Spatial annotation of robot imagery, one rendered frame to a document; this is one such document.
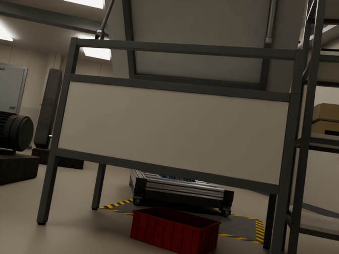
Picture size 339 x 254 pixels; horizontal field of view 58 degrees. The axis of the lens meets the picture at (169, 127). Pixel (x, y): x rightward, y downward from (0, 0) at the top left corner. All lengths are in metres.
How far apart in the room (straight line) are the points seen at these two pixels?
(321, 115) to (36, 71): 8.28
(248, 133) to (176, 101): 0.37
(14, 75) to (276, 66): 8.12
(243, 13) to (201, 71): 0.43
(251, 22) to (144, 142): 0.93
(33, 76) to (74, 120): 7.65
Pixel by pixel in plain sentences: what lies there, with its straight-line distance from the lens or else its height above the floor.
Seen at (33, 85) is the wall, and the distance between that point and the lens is 9.25.
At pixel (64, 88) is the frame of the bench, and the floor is 0.71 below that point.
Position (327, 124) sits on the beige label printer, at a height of 0.73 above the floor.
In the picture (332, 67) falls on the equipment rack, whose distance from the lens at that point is 1.87.
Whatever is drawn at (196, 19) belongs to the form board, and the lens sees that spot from 1.94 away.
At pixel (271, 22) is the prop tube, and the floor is 1.13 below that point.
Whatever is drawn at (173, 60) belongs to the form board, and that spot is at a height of 1.06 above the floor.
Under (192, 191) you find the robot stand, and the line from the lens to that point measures 2.65.
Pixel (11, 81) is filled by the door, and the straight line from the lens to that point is 9.37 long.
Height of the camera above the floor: 0.46
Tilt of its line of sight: 5 degrees up
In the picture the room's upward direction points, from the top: 9 degrees clockwise
